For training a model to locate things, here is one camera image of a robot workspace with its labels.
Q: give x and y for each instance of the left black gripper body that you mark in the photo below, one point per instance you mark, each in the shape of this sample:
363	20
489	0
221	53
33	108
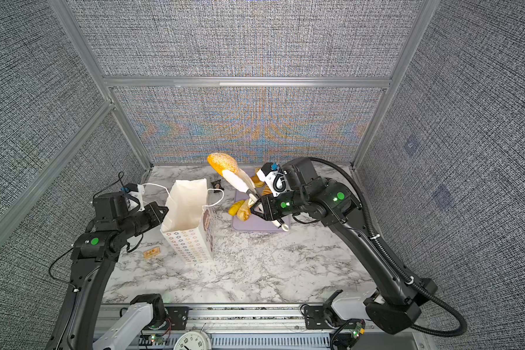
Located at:
149	218

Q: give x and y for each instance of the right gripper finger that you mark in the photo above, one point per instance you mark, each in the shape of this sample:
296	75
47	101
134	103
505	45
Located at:
280	224
242	183

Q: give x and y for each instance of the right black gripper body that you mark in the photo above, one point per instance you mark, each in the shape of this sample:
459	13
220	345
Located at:
281	205

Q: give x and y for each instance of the sesame oval bread roll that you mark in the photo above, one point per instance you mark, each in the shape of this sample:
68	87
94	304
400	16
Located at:
221	162

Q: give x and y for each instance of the white patterned paper bag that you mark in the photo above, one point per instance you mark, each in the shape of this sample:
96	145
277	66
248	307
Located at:
187	226

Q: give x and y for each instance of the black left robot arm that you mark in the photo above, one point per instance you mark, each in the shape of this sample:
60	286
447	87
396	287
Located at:
93	259

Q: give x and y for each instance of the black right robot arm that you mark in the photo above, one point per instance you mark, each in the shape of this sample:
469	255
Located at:
329	195

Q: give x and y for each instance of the yellow lemon shaped bread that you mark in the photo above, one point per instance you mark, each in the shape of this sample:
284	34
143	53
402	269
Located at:
233	210

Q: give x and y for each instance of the pale braided bread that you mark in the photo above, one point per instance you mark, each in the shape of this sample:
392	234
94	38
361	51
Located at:
243	212

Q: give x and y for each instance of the small round bun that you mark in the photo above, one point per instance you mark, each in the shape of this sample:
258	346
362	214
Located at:
257	181

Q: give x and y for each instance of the lilac plastic tray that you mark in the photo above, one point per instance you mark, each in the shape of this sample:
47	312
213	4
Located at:
254	223

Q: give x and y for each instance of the white analog clock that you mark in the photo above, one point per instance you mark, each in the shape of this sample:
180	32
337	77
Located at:
193	340

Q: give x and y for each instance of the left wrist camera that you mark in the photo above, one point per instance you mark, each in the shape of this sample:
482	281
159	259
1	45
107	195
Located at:
118	205

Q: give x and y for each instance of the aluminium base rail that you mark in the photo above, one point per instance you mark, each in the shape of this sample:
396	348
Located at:
148	323

